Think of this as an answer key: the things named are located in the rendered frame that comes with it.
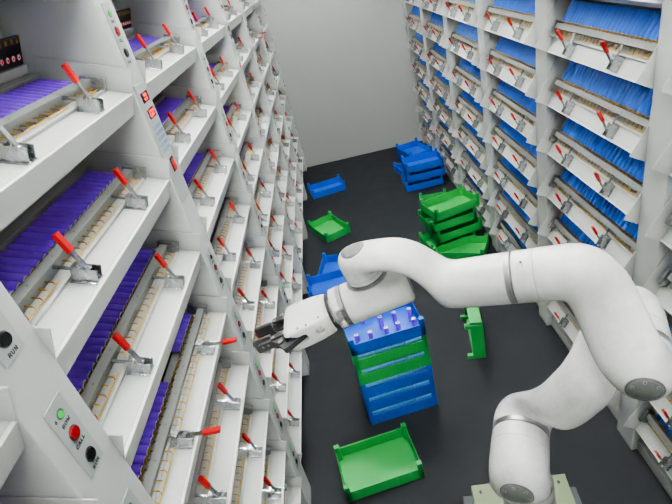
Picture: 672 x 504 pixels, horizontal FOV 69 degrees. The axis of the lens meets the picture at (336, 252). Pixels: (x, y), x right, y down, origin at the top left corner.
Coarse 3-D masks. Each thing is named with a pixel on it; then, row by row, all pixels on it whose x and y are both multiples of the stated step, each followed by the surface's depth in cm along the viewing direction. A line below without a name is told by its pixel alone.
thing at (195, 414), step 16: (192, 304) 130; (208, 304) 132; (224, 304) 132; (192, 320) 129; (224, 320) 131; (208, 336) 124; (176, 352) 118; (192, 368) 114; (208, 368) 115; (192, 384) 110; (208, 384) 110; (192, 400) 106; (208, 400) 110; (192, 416) 102; (176, 448) 95; (192, 448) 96; (144, 464) 91; (176, 464) 92; (192, 464) 93; (176, 480) 90; (160, 496) 87; (176, 496) 87
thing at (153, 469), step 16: (208, 320) 128; (192, 336) 120; (192, 352) 117; (176, 384) 106; (176, 400) 102; (160, 432) 95; (160, 448) 92; (160, 464) 91; (144, 480) 86; (160, 480) 88
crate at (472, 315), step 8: (472, 312) 224; (472, 320) 220; (480, 320) 218; (472, 328) 218; (480, 328) 217; (472, 336) 220; (480, 336) 220; (472, 344) 222; (480, 344) 222; (472, 352) 230; (480, 352) 225
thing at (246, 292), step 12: (252, 240) 202; (264, 240) 202; (252, 252) 199; (264, 252) 200; (240, 264) 186; (252, 264) 188; (240, 276) 181; (252, 276) 184; (240, 288) 163; (252, 288) 177; (240, 300) 168; (252, 300) 171; (240, 312) 163; (252, 312) 165; (252, 324) 160; (252, 336) 155
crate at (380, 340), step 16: (368, 320) 204; (384, 320) 201; (400, 320) 199; (416, 320) 197; (352, 336) 197; (368, 336) 195; (384, 336) 186; (400, 336) 187; (416, 336) 189; (352, 352) 187
